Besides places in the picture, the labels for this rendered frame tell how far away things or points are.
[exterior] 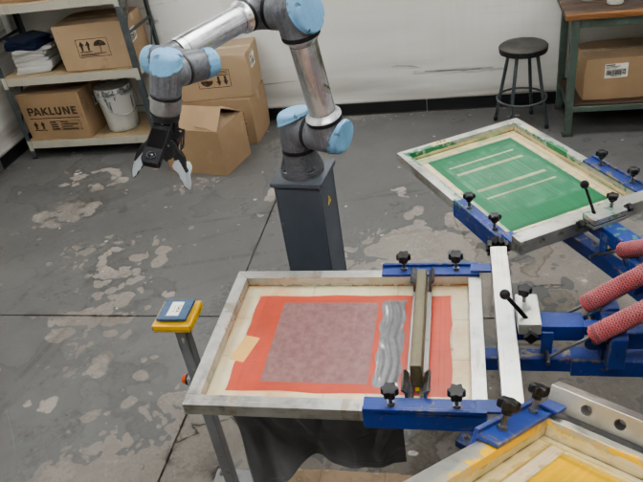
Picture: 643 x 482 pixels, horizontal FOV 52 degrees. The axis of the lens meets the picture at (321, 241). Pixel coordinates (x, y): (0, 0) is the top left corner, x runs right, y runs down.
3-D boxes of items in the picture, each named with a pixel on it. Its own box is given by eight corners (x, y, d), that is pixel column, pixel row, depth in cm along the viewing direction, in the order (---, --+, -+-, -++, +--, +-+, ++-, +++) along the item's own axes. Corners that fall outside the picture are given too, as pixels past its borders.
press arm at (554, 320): (515, 339, 179) (516, 326, 176) (514, 325, 183) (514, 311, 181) (584, 340, 175) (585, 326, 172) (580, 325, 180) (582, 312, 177)
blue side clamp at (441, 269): (383, 289, 212) (381, 272, 208) (384, 279, 216) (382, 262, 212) (479, 289, 206) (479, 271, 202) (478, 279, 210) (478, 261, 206)
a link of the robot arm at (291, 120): (295, 135, 233) (289, 98, 225) (326, 142, 225) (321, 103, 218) (274, 150, 225) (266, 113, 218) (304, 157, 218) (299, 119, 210)
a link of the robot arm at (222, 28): (253, -19, 197) (129, 43, 168) (281, -18, 191) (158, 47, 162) (261, 19, 204) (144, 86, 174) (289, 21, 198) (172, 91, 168)
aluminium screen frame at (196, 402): (185, 414, 177) (181, 404, 175) (241, 279, 225) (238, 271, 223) (488, 426, 161) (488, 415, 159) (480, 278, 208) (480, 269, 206)
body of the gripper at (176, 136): (185, 149, 173) (187, 107, 166) (173, 164, 166) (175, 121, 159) (156, 142, 173) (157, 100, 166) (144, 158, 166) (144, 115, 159)
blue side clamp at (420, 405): (364, 427, 167) (361, 408, 163) (365, 412, 171) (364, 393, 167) (486, 432, 161) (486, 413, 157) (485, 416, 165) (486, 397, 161)
